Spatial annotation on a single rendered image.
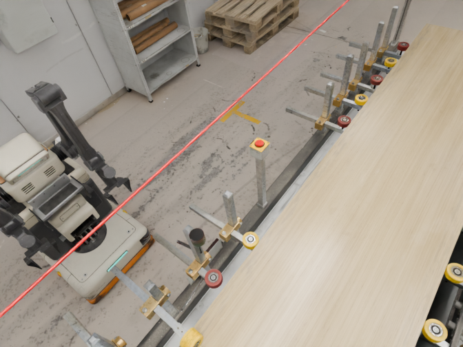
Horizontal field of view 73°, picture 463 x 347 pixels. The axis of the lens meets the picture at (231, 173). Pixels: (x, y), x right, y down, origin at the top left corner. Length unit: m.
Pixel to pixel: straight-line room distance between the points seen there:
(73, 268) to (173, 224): 0.81
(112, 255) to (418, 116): 2.22
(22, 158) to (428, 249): 1.86
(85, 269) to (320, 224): 1.65
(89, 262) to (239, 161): 1.54
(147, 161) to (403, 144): 2.28
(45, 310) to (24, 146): 1.51
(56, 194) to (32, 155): 0.29
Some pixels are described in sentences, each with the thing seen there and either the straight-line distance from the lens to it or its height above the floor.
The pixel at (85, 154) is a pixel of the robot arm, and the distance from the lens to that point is 1.59.
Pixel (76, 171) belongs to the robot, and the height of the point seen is 0.81.
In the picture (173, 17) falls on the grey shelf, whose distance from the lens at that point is 4.34.
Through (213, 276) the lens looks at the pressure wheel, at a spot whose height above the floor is 0.91.
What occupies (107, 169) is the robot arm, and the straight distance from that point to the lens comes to 1.58.
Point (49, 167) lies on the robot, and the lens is 1.82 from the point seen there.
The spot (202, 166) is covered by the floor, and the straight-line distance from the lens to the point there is 3.05.
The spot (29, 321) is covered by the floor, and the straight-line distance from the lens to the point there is 2.91.
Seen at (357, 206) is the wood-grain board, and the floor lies 0.90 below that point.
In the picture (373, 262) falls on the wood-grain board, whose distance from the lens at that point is 1.57.
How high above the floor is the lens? 2.29
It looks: 51 degrees down
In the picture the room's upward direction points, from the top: 9 degrees counter-clockwise
